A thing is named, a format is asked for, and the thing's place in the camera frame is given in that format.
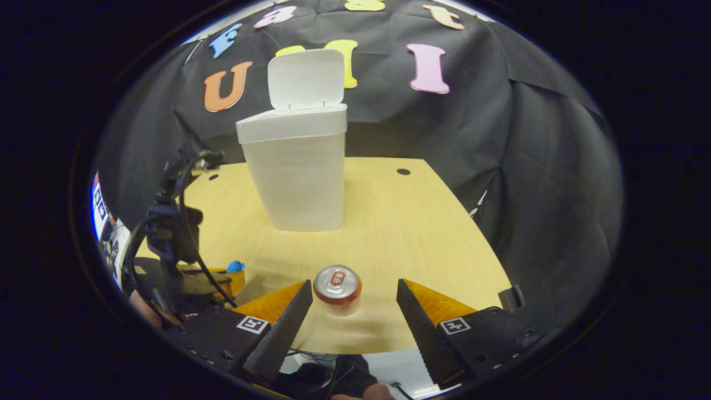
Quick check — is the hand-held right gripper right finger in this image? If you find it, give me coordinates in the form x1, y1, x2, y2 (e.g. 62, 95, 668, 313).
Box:
395, 278, 544, 388

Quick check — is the wooden desktop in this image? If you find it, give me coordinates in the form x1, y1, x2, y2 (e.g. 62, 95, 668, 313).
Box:
135, 157, 513, 355

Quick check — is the red pop can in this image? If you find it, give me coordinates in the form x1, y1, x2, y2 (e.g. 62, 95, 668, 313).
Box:
313, 264, 363, 317

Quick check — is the computer monitor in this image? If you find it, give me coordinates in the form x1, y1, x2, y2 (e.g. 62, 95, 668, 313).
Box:
91, 171, 112, 242

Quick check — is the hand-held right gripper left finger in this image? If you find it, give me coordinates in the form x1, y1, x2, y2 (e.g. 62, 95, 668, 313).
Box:
167, 279, 314, 388

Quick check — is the white side table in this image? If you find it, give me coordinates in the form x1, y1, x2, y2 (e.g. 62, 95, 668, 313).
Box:
106, 218, 133, 291

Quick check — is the black backdrop cloth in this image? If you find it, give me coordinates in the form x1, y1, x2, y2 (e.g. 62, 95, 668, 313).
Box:
92, 0, 623, 334

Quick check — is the dark cloth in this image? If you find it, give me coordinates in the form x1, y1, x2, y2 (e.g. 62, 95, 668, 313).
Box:
275, 354, 379, 398

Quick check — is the white desktop garbage bin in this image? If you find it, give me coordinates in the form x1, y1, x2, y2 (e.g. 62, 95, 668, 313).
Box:
236, 48, 348, 232

